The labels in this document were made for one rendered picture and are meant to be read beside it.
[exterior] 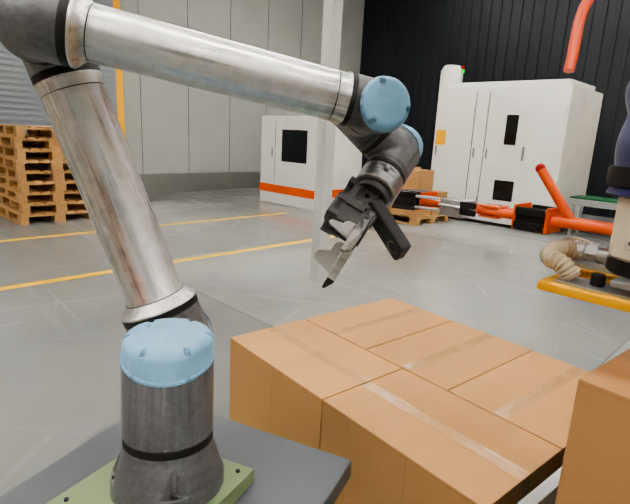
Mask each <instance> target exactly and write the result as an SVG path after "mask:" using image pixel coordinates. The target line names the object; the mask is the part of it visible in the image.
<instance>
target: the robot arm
mask: <svg viewBox="0 0 630 504"><path fill-rule="evenodd" d="M0 42H1V43H2V44H3V45H4V47H5V48H6V49H7V50H8V51H10V52H11V53H12V54H14V55H15V56H17V57H18V58H20V59H22V61H23V64H24V66H25V68H26V71H27V73H28V75H29V78H30V80H31V82H32V85H33V87H34V89H35V91H36V92H38V95H39V97H40V99H41V102H42V104H43V107H44V109H45V111H46V114H47V116H48V118H49V121H50V123H51V126H52V128H53V130H54V133H55V135H56V138H57V140H58V142H59V145H60V147H61V149H62V152H63V154H64V157H65V159H66V161H67V164H68V166H69V169H70V171H71V173H72V176H73V178H74V180H75V183H76V185H77V188H78V190H79V192H80V195H81V197H82V200H83V202H84V204H85V207H86V209H87V211H88V214H89V216H90V219H91V221H92V223H93V226H94V228H95V231H96V233H97V235H98V238H99V240H100V242H101V245H102V247H103V250H104V252H105V254H106V257H107V259H108V262H109V264H110V266H111V269H112V271H113V273H114V276H115V278H116V281H117V283H118V285H119V288H120V290H121V293H122V295H123V297H124V300H125V302H126V304H127V305H126V309H125V311H124V313H123V315H122V317H121V321H122V323H123V325H124V328H125V330H126V334H125V336H124V337H123V341H122V345H121V351H120V365H121V418H122V447H121V450H120V452H119V455H118V458H117V460H116V463H115V465H114V468H113V470H112V473H111V477H110V497H111V499H112V502H113V503H114V504H206V503H208V502H209V501H210V500H212V499H213V498H214V497H215V496H216V495H217V493H218V492H219V491H220V489H221V487H222V485H223V481H224V464H223V460H222V457H221V455H220V454H219V451H218V449H217V446H216V443H215V440H214V438H213V406H214V356H215V344H214V331H213V327H212V324H211V321H210V319H209V318H208V316H207V314H206V313H205V312H204V311H203V310H202V307H201V305H200V302H199V300H198V297H197V294H196V292H195V290H194V289H192V288H190V287H187V286H185V285H183V284H182V283H181V281H180V278H179V276H178V273H177V270H176V268H175V265H174V263H173V260H172V258H171V255H170V252H169V250H168V247H167V245H166V242H165V240H164V237H163V234H162V232H161V229H160V227H159V224H158V222H157V219H156V216H155V214H154V211H153V209H152V206H151V204H150V201H149V198H148V196H147V193H146V191H145V188H144V186H143V183H142V180H141V178H140V175H139V173H138V170H137V167H136V165H135V162H134V160H133V157H132V155H131V152H130V149H129V147H128V144H127V142H126V139H125V137H124V134H123V131H122V129H121V126H120V124H119V121H118V119H117V116H116V113H115V111H114V108H113V106H112V103H111V101H110V98H109V95H108V93H107V90H106V88H105V85H104V83H103V80H102V77H101V76H102V73H101V71H100V68H99V65H103V66H107V67H111V68H116V69H120V70H124V71H128V72H132V73H136V74H140V75H144V76H148V77H152V78H156V79H160V80H164V81H168V82H172V83H176V84H180V85H185V86H189V87H193V88H197V89H201V90H205V91H209V92H213V93H217V94H221V95H225V96H229V97H233V98H237V99H241V100H245V101H249V102H254V103H258V104H262V105H266V106H270V107H274V108H278V109H282V110H286V111H290V112H294V113H298V114H302V115H306V116H310V117H314V118H318V119H322V120H327V121H330V122H331V123H333V124H334V125H335V126H336V127H337V128H338V129H339V130H340V131H341V132H342V133H343V134H344V135H345V136H346V137H347V138H348V139H349V140H350V141H351V143H352V144H353V145H354V146H355V147H356V148H357V149H358V150H359V151H360V152H361V153H362V154H363V155H364V156H365V157H366V158H367V159H368V160H367V161H366V163H365V164H364V166H363V168H362V169H361V170H360V172H359V173H358V175H357V176H356V178H355V177H354V176H352V177H351V178H350V180H349V182H348V184H347V186H346V187H345V189H344V190H343V192H342V191H340V192H339V193H338V194H337V195H336V196H335V199H334V200H333V202H332V203H331V205H330V206H329V208H328V209H327V211H326V213H325V216H324V222H323V224H322V226H321V227H320V230H322V231H324V232H325V233H327V234H329V235H330V234H331V235H333V236H335V237H336V238H337V237H339V238H340V239H342V240H344V241H345V243H343V242H336V243H335V244H334V246H333V247H332V249H330V250H318V251H317V252H316V253H315V259H316V261H317V262H318V263H319V264H320V265H321V266H322V267H323V268H324V269H325V270H326V271H327V272H328V273H329V275H328V277H327V279H326V280H325V282H324V284H323V285H322V288H326V287H328V286H329V285H331V284H333V283H334V281H335V280H336V278H337V276H338V275H339V273H340V272H341V270H342V268H343V267H344V265H345V264H346V262H347V260H348V259H349V257H350V255H351V254H352V252H353V250H354V249H355V247H358V246H359V244H360V243H361V241H362V239H363V238H364V236H365V234H366V233H367V231H368V229H370V228H371V227H372V226H373V227H374V229H375V231H376V232H377V234H378V235H379V237H380V239H381V240H382V242H383V243H384V245H385V247H386V248H387V250H388V251H389V253H390V255H391V256H392V258H393V259H394V260H399V259H401V258H403V257H404V256H405V255H406V253H407V252H408V251H409V249H410V248H411V244H410V242H409V241H408V239H407V238H406V236H405V235H404V233H403V231H402V230H401V228H400V227H399V225H398V224H397V222H396V221H395V219H394V218H393V216H392V214H391V213H390V211H389V210H388V208H387V207H389V206H391V205H392V204H393V203H394V201H395V199H396V198H397V196H398V194H399V193H400V191H401V189H402V188H403V186H404V184H405V183H406V181H407V179H408V178H409V176H410V174H411V173H412V171H413V169H414V168H415V167H416V166H417V165H418V163H419V160H420V157H421V155H422V152H423V142H422V139H421V137H420V135H419V134H418V132H417V131H416V130H415V129H413V128H412V127H410V126H408V125H405V124H403V123H404V122H405V120H406V119H407V117H408V114H409V111H410V97H409V93H408V91H407V89H406V87H405V86H404V85H403V83H402V82H400V81H399V80H398V79H396V78H394V77H390V76H378V77H375V78H373V77H369V76H365V75H362V74H358V73H354V72H351V71H349V72H345V71H341V70H338V69H334V68H330V67H327V66H323V65H319V64H316V63H312V62H309V61H305V60H301V59H298V58H294V57H290V56H287V55H283V54H279V53H276V52H272V51H268V50H265V49H261V48H257V47H254V46H250V45H246V44H243V43H239V42H235V41H232V40H228V39H224V38H221V37H217V36H213V35H210V34H206V33H202V32H199V31H195V30H191V29H188V28H184V27H181V26H177V25H173V24H170V23H166V22H162V21H159V20H155V19H151V18H148V17H144V16H140V15H137V14H133V13H129V12H126V11H122V10H118V9H115V8H111V7H107V6H104V5H100V4H96V3H94V2H93V1H92V0H0ZM98 64H99V65H98ZM332 226H333V227H332ZM341 251H342V253H341V255H340V257H339V258H338V256H339V254H340V252H341Z"/></svg>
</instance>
